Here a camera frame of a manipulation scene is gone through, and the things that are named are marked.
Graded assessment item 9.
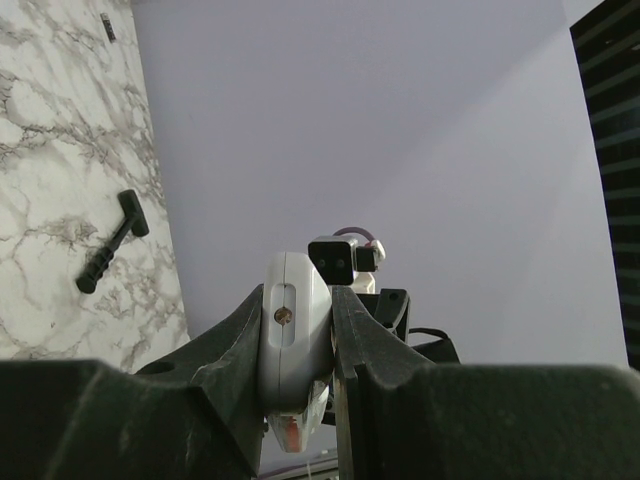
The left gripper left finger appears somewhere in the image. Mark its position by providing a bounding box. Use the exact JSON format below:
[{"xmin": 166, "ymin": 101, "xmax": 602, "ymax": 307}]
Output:
[{"xmin": 1, "ymin": 288, "xmax": 264, "ymax": 479}]

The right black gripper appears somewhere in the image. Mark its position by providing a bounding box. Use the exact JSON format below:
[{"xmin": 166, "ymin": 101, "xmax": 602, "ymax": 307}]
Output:
[{"xmin": 357, "ymin": 289, "xmax": 460, "ymax": 363}]

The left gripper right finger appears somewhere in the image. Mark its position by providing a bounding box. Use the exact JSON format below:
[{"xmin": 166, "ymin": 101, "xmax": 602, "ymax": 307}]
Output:
[{"xmin": 332, "ymin": 287, "xmax": 639, "ymax": 479}]

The white remote control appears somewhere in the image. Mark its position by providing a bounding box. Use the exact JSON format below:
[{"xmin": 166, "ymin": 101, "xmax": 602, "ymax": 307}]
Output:
[{"xmin": 257, "ymin": 252, "xmax": 334, "ymax": 453}]

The small grey battery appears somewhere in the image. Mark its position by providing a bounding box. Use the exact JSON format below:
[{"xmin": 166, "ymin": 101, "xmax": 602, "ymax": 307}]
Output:
[{"xmin": 100, "ymin": 13, "xmax": 116, "ymax": 43}]

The black T-handle tool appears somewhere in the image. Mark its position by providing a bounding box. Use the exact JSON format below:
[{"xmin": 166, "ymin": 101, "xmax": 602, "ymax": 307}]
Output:
[{"xmin": 76, "ymin": 189, "xmax": 149, "ymax": 294}]

